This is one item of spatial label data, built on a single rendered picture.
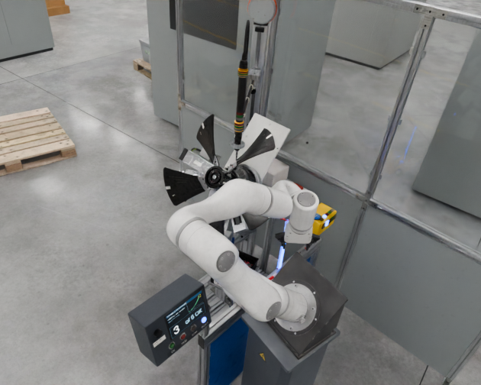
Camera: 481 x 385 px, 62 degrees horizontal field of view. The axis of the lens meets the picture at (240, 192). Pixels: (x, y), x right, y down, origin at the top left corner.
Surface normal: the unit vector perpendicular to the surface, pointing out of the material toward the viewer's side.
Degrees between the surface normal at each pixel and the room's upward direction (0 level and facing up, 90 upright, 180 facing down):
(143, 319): 15
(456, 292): 90
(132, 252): 0
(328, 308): 44
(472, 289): 90
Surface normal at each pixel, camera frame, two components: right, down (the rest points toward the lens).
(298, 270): -0.51, -0.36
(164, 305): -0.12, -0.88
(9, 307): 0.07, -0.79
